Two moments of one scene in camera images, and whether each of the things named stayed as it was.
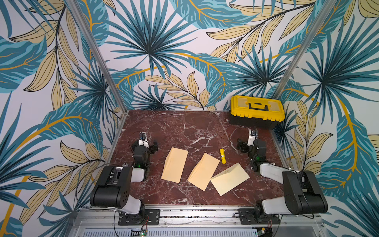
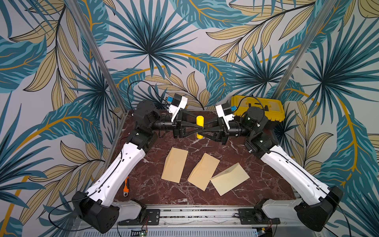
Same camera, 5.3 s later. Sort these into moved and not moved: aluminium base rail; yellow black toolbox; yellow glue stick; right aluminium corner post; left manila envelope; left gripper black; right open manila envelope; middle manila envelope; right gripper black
Moved: yellow glue stick; right gripper black; left gripper black
Not moved: aluminium base rail; yellow black toolbox; right aluminium corner post; left manila envelope; right open manila envelope; middle manila envelope
